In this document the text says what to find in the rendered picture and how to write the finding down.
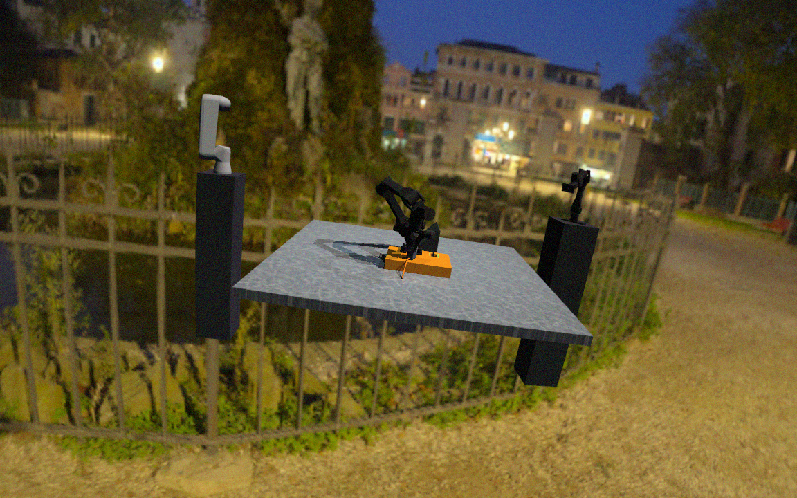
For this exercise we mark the orange flat deck plate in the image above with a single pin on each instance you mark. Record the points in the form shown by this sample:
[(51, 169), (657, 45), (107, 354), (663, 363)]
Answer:
[(438, 265)]

